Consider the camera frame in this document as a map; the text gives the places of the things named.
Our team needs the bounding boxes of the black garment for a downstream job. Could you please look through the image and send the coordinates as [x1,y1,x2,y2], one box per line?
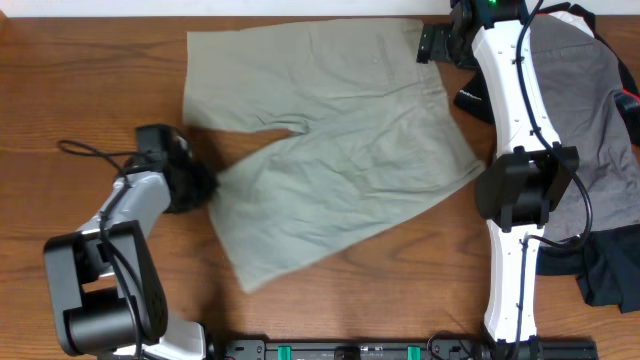
[452,2,640,314]

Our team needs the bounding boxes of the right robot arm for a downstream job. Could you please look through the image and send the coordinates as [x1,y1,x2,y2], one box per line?
[417,0,579,359]

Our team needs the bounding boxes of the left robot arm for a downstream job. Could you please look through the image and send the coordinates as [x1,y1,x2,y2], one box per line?
[43,124,217,359]

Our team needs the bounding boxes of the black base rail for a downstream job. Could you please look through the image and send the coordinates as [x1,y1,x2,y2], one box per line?
[207,334,599,360]

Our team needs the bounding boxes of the grey shorts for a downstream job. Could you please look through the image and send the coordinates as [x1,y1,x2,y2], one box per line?
[530,15,639,235]

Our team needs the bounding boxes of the khaki green shorts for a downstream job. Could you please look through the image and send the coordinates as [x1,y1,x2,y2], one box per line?
[183,18,484,292]

